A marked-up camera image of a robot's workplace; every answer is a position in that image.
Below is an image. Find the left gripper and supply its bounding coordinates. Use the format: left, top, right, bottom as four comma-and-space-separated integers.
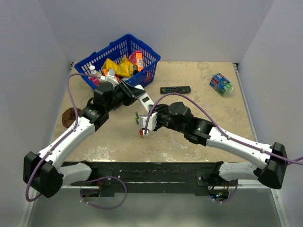
106, 79, 146, 112

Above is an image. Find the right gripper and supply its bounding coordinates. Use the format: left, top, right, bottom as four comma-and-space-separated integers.
148, 105, 186, 134

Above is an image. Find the white red remote control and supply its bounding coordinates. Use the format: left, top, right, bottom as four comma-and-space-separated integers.
135, 85, 154, 113

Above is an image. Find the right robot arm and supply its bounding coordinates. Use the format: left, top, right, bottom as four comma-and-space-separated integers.
154, 102, 287, 189

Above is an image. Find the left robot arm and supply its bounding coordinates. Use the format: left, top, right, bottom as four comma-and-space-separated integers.
23, 81, 146, 201

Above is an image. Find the black TV remote control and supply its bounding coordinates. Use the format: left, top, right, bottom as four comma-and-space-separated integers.
160, 86, 191, 95

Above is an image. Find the yellow snack bag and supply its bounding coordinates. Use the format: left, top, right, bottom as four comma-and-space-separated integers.
101, 55, 134, 78

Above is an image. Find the blue plastic shopping basket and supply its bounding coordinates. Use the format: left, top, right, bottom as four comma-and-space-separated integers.
74, 34, 160, 87

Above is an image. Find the orange pink box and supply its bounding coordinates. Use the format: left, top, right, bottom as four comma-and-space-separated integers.
129, 50, 144, 71

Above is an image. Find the white cap bottle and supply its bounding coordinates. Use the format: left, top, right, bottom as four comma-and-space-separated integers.
89, 65, 98, 76

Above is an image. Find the blue green sponge pack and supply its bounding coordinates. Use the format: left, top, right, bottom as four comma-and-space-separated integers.
209, 73, 233, 97

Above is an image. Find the brown crumpled cloth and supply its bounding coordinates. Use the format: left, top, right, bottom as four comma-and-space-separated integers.
62, 107, 77, 128

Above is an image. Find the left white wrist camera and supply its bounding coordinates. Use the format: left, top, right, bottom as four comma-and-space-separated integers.
100, 69, 118, 85

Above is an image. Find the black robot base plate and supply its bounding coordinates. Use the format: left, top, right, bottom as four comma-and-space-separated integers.
72, 162, 236, 196

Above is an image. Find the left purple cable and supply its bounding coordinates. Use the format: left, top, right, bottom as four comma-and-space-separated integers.
25, 72, 102, 202

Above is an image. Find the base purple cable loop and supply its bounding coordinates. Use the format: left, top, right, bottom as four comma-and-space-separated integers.
80, 176, 128, 210

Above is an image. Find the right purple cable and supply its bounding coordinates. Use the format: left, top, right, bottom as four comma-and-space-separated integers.
143, 92, 303, 166

